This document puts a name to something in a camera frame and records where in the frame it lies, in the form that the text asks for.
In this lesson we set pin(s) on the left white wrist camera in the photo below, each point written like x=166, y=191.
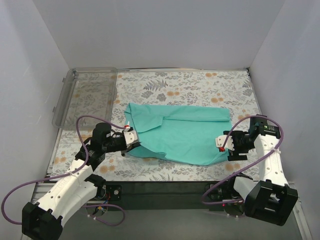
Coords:
x=130, y=135

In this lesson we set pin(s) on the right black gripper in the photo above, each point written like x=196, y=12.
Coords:
x=235, y=146

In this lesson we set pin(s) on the floral table mat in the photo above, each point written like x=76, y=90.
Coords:
x=221, y=89

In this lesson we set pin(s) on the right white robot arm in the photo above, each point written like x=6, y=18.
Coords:
x=271, y=199

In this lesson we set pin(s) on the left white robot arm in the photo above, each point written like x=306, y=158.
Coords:
x=45, y=219

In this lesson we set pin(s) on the clear plastic bin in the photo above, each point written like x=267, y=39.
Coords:
x=85, y=91

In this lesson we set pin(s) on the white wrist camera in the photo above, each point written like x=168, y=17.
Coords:
x=130, y=135
x=224, y=143

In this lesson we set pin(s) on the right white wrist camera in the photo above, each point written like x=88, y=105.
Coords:
x=224, y=143

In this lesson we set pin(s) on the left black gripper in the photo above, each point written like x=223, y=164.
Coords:
x=130, y=146

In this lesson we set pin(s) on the teal t shirt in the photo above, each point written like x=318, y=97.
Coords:
x=180, y=133

